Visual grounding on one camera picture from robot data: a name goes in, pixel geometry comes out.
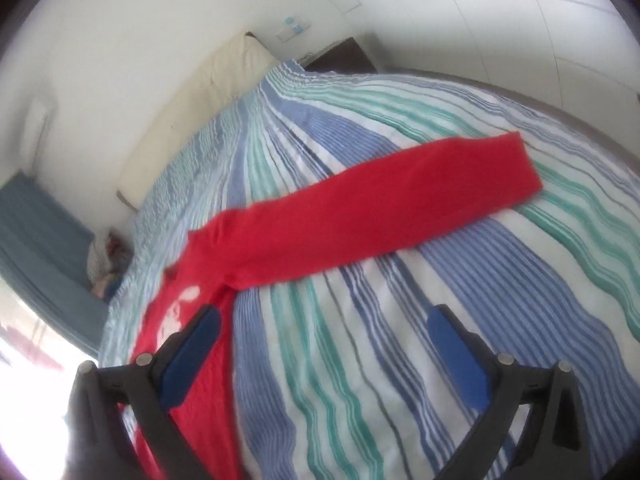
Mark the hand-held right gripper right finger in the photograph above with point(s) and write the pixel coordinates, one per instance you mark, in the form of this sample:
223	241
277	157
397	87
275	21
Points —
457	355

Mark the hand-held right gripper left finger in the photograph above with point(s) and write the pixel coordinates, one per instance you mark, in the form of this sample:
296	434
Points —
192	355

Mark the red knit sweater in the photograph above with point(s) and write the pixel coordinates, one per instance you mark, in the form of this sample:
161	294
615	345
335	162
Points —
350	220

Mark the pile of folded clothes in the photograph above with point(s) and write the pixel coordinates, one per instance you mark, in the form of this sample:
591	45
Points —
106	260

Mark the striped blue green blanket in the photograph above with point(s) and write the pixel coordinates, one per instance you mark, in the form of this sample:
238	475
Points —
350	360

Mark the blue curtain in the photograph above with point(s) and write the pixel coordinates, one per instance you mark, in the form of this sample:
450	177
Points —
40	245

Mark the cream padded headboard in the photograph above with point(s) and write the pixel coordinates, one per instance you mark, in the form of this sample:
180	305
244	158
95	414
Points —
190	110

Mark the dark wooden nightstand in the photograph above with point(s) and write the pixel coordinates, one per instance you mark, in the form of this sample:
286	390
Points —
342	57

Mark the white wardrobe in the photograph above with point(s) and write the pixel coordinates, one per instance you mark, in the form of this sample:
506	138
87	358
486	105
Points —
525	15

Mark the white wall socket panel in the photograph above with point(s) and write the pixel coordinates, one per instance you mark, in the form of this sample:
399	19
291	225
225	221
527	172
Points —
292	30

